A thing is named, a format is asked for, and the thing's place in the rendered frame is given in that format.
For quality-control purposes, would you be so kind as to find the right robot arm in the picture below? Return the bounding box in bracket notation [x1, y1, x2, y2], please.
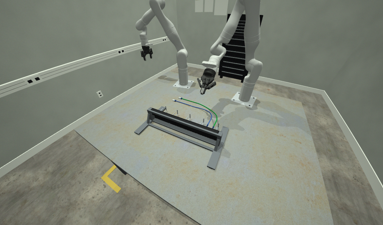
[135, 0, 188, 86]

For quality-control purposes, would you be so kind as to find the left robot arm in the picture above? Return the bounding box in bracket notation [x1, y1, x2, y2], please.
[202, 0, 263, 102]

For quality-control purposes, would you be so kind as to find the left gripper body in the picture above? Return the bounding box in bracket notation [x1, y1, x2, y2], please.
[201, 68, 216, 85]

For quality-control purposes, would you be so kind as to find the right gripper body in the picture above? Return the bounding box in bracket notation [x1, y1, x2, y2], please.
[142, 46, 150, 53]

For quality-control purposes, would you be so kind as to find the black network patch panel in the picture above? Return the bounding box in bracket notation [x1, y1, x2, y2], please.
[134, 106, 229, 170]

